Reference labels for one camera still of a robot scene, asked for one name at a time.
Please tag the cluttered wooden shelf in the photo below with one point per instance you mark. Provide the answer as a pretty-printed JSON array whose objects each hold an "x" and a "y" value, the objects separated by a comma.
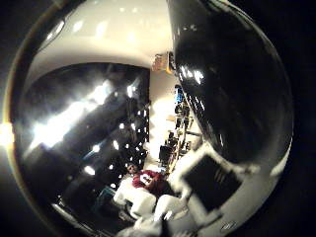
[{"x": 182, "y": 125}]

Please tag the person in red shirt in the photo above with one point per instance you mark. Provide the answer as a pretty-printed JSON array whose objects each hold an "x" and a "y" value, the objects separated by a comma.
[{"x": 146, "y": 179}]

